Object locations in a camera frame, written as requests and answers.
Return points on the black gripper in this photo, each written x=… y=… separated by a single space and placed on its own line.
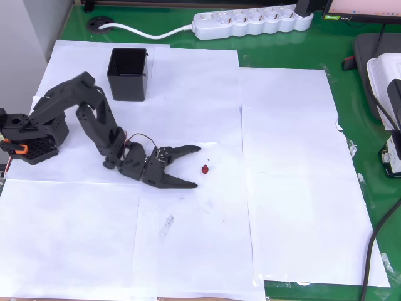
x=155 y=167

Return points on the small red object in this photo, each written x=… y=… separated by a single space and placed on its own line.
x=205 y=169

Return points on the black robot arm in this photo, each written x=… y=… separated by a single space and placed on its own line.
x=59 y=97

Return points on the black square cup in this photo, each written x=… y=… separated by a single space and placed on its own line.
x=127 y=84

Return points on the white paper sheet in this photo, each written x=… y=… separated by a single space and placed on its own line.
x=291 y=141
x=69 y=238
x=307 y=232
x=75 y=163
x=194 y=244
x=282 y=84
x=194 y=81
x=75 y=59

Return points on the white power strip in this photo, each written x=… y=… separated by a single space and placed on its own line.
x=250 y=23

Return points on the black orange table clamp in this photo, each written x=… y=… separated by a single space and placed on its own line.
x=17 y=149

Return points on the black power plug adapter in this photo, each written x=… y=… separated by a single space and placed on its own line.
x=303 y=7

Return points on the white device at right edge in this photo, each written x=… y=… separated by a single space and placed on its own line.
x=383 y=69

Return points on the black device housing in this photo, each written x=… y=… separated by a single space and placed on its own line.
x=395 y=94

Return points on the computer monitor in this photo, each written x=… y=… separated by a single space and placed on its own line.
x=363 y=9

